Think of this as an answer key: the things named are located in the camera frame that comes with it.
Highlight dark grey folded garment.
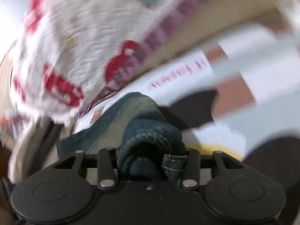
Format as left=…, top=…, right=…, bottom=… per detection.
left=22, top=116, right=64, bottom=179

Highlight white quilt with red bears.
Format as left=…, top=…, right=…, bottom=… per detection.
left=1, top=0, right=212, bottom=123

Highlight dark denim jeans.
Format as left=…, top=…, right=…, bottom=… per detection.
left=56, top=92, right=188, bottom=181

